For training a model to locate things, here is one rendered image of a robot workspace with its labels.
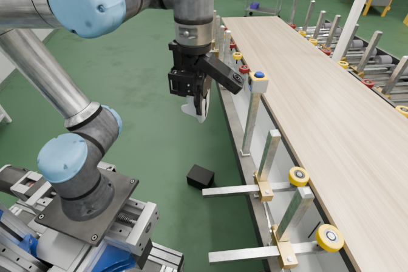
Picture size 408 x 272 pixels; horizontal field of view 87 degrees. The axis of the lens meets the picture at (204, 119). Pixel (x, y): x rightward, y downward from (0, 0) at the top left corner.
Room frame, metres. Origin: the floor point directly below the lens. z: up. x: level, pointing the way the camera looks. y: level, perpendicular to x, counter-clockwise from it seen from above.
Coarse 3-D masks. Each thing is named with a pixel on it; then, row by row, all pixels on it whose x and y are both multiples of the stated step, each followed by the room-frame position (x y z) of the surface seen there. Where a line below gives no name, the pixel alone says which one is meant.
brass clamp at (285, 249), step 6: (270, 228) 0.37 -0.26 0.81; (276, 228) 0.36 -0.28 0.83; (276, 240) 0.32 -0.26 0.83; (288, 240) 0.32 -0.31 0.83; (282, 246) 0.30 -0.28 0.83; (288, 246) 0.30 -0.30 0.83; (282, 252) 0.28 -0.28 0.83; (288, 252) 0.28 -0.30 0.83; (282, 258) 0.26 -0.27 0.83; (294, 258) 0.26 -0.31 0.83; (282, 264) 0.25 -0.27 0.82; (288, 264) 0.24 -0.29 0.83; (294, 264) 0.25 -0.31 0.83
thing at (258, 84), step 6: (252, 72) 0.87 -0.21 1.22; (264, 72) 0.87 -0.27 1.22; (252, 78) 0.82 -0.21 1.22; (258, 78) 0.81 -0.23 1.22; (264, 78) 0.81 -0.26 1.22; (252, 84) 0.81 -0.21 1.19; (258, 84) 0.81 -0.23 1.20; (264, 84) 0.81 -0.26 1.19; (252, 90) 0.80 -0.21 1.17; (258, 90) 0.81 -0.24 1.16; (264, 90) 0.81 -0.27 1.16
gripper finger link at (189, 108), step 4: (192, 100) 0.42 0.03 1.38; (204, 100) 0.42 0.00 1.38; (188, 104) 0.42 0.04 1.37; (192, 104) 0.42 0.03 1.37; (204, 104) 0.42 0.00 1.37; (184, 108) 0.43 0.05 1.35; (188, 108) 0.42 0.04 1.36; (192, 108) 0.42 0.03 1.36; (204, 108) 0.42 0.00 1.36; (188, 112) 0.42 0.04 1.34; (192, 112) 0.42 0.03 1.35; (204, 112) 0.42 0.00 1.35; (196, 116) 0.42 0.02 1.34; (200, 116) 0.40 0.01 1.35; (204, 116) 0.42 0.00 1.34; (200, 120) 0.41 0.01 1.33
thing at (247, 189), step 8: (272, 184) 0.56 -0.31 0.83; (280, 184) 0.56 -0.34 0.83; (288, 184) 0.56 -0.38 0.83; (208, 192) 0.51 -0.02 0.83; (216, 192) 0.51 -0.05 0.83; (224, 192) 0.51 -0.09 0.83; (232, 192) 0.51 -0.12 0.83; (240, 192) 0.52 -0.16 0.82; (248, 192) 0.52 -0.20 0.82; (256, 192) 0.52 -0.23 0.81
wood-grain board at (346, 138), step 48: (240, 48) 1.95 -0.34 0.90; (288, 48) 1.95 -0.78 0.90; (288, 96) 1.16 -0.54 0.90; (336, 96) 1.16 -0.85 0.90; (288, 144) 0.76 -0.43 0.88; (336, 144) 0.73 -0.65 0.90; (384, 144) 0.73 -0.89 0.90; (336, 192) 0.47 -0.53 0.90; (384, 192) 0.47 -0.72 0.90; (384, 240) 0.29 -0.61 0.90
